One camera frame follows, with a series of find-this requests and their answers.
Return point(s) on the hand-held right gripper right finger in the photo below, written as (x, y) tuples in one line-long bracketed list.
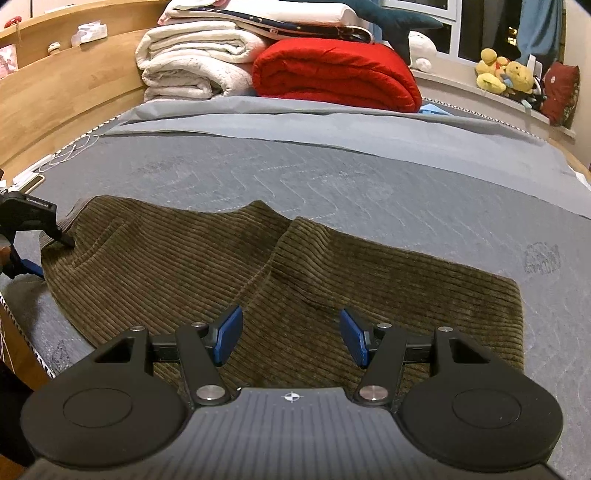
[(353, 337)]

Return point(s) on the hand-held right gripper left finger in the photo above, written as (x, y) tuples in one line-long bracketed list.
[(229, 332)]

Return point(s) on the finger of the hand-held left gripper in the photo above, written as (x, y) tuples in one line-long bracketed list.
[(64, 236), (32, 268)]

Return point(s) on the wooden headboard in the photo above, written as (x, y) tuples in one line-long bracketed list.
[(69, 92)]

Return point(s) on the grey quilted mattress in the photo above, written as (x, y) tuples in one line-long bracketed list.
[(369, 194)]

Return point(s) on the dark clothing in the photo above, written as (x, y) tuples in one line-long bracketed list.
[(14, 415)]

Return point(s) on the small figurine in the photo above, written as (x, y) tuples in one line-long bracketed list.
[(55, 48)]

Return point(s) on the clear plastic bag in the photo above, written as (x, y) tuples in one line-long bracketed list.
[(90, 34)]

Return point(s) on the grey bed sheet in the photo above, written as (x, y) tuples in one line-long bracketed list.
[(323, 124)]

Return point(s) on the cream folded quilt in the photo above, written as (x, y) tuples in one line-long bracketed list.
[(194, 60)]

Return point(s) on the light blue cloth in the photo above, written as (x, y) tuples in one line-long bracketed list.
[(436, 110)]

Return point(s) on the white pink folded blanket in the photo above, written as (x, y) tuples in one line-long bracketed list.
[(184, 16)]

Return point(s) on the red folded blanket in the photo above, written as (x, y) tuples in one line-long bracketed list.
[(332, 74)]

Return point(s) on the white window ledge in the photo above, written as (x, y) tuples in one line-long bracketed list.
[(461, 90)]

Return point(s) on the yellow plush toy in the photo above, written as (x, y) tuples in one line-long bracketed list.
[(519, 76), (489, 83), (491, 60)]

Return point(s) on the white plush toy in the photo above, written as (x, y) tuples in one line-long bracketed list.
[(422, 50)]

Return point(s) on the navy trimmed patterned blanket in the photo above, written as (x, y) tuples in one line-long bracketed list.
[(323, 30)]

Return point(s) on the teal shark plush toy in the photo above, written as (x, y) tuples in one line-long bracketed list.
[(392, 23)]

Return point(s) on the red cushion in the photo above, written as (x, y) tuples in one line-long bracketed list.
[(561, 94)]

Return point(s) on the white container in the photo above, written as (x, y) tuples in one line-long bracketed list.
[(534, 69)]

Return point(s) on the white pillow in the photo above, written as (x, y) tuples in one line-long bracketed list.
[(300, 11)]

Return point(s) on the blue curtain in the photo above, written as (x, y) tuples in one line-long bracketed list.
[(540, 27)]

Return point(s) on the wooden bed frame rail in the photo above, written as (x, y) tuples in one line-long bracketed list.
[(575, 159)]

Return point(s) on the white window frame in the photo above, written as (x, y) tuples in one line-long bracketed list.
[(455, 37)]

